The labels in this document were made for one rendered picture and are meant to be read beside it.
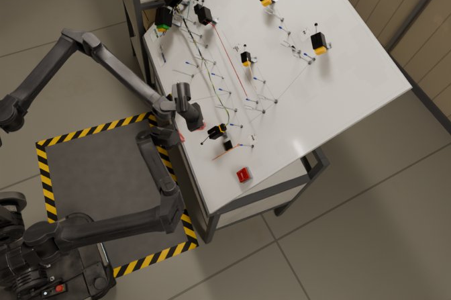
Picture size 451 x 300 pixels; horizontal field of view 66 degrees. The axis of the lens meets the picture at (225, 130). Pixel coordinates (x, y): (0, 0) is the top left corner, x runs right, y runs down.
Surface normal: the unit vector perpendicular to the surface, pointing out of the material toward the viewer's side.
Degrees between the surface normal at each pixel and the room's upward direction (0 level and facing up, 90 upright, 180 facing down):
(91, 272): 0
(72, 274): 0
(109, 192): 0
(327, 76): 49
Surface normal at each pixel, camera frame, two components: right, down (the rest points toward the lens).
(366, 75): -0.63, -0.10
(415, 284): 0.11, -0.47
